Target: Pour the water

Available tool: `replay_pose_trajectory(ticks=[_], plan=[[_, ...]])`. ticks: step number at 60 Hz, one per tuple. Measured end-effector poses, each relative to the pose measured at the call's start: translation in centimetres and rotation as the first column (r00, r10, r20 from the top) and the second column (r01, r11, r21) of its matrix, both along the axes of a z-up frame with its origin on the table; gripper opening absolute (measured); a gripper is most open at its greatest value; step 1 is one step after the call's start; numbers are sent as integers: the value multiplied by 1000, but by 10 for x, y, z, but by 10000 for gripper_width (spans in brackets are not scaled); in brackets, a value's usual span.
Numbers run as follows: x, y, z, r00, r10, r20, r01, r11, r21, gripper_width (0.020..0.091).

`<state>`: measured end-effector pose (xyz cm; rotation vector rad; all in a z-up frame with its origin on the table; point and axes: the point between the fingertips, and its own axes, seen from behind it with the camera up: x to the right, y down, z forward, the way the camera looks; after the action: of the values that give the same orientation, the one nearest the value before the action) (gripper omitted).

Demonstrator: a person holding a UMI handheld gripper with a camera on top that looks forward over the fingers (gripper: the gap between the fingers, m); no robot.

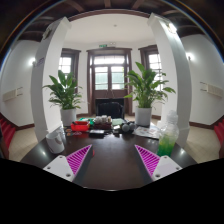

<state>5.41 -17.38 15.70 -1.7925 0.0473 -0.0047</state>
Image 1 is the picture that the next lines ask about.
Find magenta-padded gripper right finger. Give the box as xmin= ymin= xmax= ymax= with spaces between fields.
xmin=133 ymin=144 xmax=183 ymax=186

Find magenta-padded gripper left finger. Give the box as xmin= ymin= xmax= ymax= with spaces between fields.
xmin=43 ymin=144 xmax=95 ymax=186

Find clear bottle with green drink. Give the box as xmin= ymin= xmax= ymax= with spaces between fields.
xmin=156 ymin=109 xmax=180 ymax=158

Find white mug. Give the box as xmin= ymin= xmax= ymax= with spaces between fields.
xmin=45 ymin=129 xmax=66 ymax=154

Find printed paper sheet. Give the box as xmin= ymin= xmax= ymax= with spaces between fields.
xmin=132 ymin=125 xmax=160 ymax=139

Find red box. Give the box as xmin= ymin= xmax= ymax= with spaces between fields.
xmin=70 ymin=120 xmax=90 ymax=133

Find black flat device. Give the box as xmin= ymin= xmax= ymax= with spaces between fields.
xmin=88 ymin=129 xmax=106 ymax=137

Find grey round microphones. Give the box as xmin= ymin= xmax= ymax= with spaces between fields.
xmin=120 ymin=122 xmax=136 ymax=134

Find brown tray of small jars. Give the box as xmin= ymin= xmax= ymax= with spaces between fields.
xmin=92 ymin=114 xmax=113 ymax=131

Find red carpeted staircase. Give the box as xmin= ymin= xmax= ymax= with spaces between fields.
xmin=0 ymin=114 xmax=16 ymax=149
xmin=213 ymin=118 xmax=224 ymax=148

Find green notebook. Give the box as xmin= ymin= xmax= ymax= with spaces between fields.
xmin=111 ymin=118 xmax=126 ymax=127

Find potted plant in white pot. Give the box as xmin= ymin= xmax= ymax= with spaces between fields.
xmin=42 ymin=69 xmax=84 ymax=127
xmin=123 ymin=61 xmax=177 ymax=128

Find black chair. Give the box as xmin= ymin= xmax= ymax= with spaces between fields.
xmin=95 ymin=100 xmax=125 ymax=120

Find brown wooden double door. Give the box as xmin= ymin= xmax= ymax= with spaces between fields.
xmin=86 ymin=47 xmax=133 ymax=116

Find brown framed window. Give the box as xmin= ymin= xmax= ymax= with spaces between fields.
xmin=58 ymin=48 xmax=82 ymax=98
xmin=138 ymin=44 xmax=167 ymax=91

